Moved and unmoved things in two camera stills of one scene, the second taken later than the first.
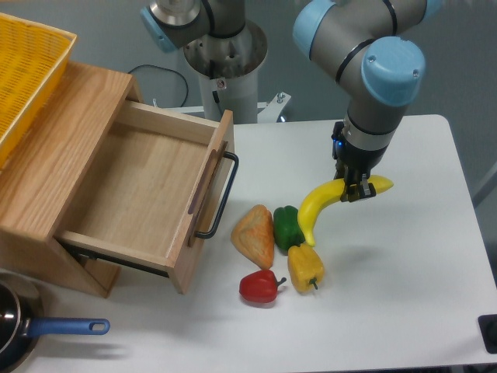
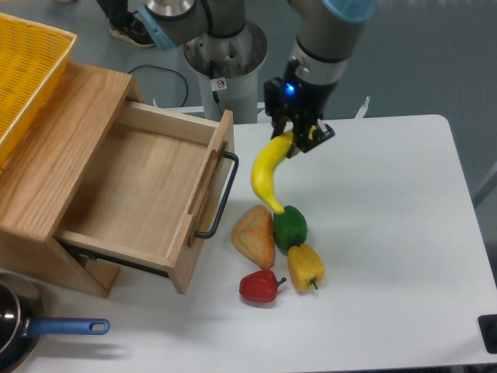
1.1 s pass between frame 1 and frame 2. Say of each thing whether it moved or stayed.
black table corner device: stayed
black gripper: moved
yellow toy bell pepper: stayed
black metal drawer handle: stayed
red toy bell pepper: stayed
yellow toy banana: moved
